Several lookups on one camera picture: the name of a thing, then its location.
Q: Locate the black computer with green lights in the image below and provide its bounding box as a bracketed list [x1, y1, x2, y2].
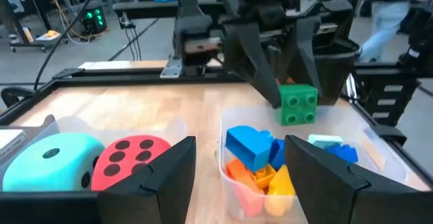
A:
[82, 6, 108, 35]

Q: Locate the black curved hose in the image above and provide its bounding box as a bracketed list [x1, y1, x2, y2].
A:
[0, 86, 35, 109]

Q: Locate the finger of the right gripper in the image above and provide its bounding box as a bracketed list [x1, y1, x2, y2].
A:
[222, 22, 282, 110]
[293, 13, 323, 97]

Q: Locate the black pumpkin-face bucket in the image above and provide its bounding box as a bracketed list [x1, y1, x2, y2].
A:
[311, 38, 361, 106]

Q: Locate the black metal table frame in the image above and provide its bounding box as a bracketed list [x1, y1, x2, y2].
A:
[0, 56, 433, 187]

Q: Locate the silver corner bracket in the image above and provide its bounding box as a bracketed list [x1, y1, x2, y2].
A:
[159, 56, 184, 80]

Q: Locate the person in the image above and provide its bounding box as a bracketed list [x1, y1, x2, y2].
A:
[357, 0, 417, 64]

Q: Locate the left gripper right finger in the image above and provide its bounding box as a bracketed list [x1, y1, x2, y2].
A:
[284, 134, 433, 224]

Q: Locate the thick black cable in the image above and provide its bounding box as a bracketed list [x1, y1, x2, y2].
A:
[33, 0, 104, 91]

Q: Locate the orange two-stud toy block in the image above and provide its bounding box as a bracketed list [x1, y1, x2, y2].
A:
[225, 158, 267, 218]

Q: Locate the cyan foam die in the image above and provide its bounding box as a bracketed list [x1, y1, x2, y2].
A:
[2, 131, 106, 193]

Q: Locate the yellow toy block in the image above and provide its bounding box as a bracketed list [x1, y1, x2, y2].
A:
[263, 164, 298, 218]

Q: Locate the red foam die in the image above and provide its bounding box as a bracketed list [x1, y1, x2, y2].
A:
[90, 135, 173, 192]

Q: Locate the black equipment stand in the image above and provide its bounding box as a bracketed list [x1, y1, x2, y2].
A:
[351, 61, 433, 147]

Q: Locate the small green square brick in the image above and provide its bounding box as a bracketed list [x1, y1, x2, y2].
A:
[273, 83, 319, 127]

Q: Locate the large blue toy block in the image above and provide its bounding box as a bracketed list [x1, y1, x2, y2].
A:
[225, 125, 275, 173]

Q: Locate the clear plastic bin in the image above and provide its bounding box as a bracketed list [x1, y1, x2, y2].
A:
[218, 104, 433, 224]
[0, 114, 188, 194]

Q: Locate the smoky dark plastic bin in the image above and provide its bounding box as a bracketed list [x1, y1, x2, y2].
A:
[0, 114, 58, 171]

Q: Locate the pale teal two-by-four brick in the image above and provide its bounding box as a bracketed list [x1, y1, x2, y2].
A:
[307, 133, 344, 150]

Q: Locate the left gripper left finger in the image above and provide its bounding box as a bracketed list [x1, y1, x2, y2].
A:
[97, 135, 198, 224]

